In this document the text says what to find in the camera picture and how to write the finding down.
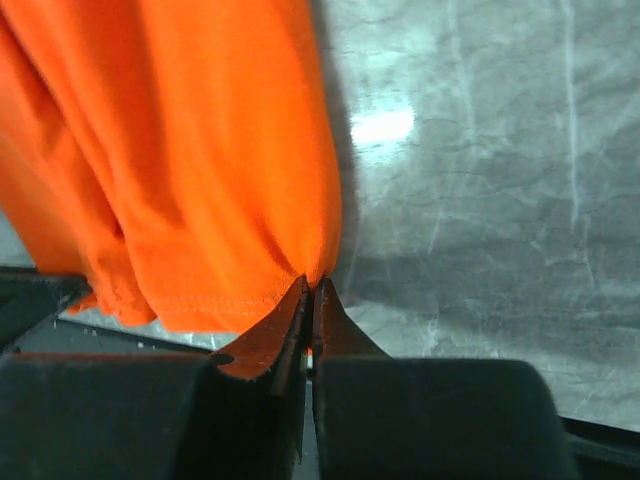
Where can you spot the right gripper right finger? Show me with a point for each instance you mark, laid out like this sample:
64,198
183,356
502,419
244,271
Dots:
379,417

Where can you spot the orange t shirt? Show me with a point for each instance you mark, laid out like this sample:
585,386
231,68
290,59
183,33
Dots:
178,154

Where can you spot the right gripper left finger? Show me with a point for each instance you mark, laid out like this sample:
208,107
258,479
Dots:
236,413

